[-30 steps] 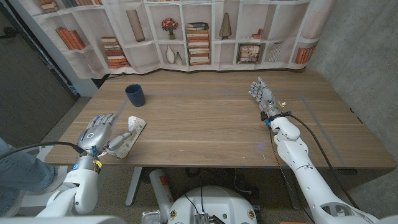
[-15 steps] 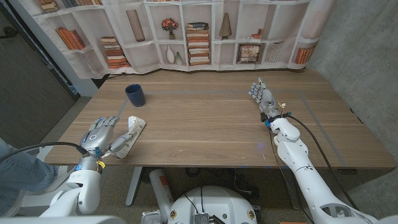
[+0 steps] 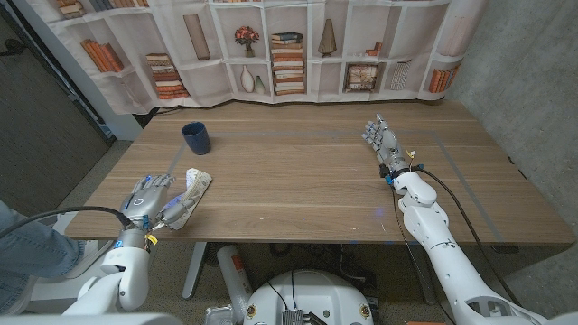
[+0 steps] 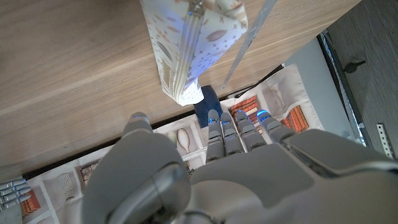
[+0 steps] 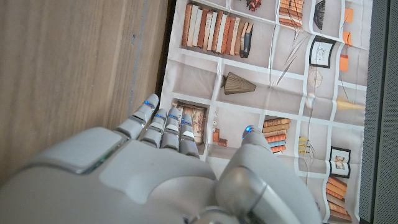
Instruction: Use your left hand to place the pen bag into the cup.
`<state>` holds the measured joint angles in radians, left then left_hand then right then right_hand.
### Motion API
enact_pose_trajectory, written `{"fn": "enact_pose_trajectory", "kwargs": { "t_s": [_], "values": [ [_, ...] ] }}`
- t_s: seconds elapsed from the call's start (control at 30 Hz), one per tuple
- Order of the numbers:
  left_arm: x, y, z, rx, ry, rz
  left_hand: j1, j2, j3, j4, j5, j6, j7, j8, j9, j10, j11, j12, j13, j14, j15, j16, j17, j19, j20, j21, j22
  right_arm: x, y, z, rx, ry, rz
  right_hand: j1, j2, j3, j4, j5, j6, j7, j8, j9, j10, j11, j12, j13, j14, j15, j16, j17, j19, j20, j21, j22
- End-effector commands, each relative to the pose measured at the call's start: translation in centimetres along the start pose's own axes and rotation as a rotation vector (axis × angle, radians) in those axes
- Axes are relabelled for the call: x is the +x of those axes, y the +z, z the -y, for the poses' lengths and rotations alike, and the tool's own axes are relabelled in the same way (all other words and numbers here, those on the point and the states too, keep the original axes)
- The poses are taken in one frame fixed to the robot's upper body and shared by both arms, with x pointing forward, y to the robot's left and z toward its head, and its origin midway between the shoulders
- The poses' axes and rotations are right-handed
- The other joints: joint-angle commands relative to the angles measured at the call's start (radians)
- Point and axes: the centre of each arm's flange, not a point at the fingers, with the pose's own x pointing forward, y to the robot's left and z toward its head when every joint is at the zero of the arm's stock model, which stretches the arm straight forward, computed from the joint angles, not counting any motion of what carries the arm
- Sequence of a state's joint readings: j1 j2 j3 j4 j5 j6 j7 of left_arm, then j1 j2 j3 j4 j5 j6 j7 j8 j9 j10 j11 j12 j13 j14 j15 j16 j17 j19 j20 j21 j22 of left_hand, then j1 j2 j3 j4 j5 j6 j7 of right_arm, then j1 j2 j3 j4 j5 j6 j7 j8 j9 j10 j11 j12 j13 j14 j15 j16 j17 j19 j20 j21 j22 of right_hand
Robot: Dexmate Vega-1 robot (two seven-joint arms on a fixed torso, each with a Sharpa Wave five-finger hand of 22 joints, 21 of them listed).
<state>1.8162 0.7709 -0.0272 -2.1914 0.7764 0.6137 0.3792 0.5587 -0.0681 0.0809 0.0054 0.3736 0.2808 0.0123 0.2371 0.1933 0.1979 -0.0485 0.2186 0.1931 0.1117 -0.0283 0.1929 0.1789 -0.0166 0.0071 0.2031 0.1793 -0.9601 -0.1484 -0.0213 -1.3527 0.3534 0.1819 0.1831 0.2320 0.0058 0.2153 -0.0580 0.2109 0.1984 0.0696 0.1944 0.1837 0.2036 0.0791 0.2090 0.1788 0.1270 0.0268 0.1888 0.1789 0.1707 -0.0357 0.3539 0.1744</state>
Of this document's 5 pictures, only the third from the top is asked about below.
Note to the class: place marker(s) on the white plastic platform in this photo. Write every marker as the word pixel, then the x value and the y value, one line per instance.
pixel 54 289

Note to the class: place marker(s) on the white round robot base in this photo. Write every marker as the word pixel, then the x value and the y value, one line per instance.
pixel 311 293

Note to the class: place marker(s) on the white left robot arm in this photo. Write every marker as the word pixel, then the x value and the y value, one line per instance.
pixel 131 271

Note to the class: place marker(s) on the white cylinder with orange label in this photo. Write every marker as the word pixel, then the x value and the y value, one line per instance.
pixel 235 275

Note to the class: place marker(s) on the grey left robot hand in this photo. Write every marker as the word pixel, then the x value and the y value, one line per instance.
pixel 144 203

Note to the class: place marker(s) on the printed bookshelf backdrop cloth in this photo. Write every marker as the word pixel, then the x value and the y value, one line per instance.
pixel 203 81

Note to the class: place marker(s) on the white table leg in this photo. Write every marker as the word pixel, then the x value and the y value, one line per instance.
pixel 195 271

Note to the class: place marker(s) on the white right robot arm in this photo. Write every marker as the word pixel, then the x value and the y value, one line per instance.
pixel 451 271

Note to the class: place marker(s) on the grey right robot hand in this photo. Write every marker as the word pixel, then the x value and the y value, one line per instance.
pixel 388 142

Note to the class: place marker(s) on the dark blue cup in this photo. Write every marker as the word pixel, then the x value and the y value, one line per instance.
pixel 197 140

